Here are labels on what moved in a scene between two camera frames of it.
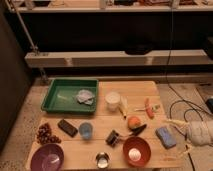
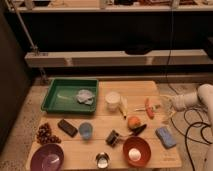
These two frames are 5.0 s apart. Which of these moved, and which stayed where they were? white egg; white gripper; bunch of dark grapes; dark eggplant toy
Moved: white gripper
Stayed: dark eggplant toy; bunch of dark grapes; white egg
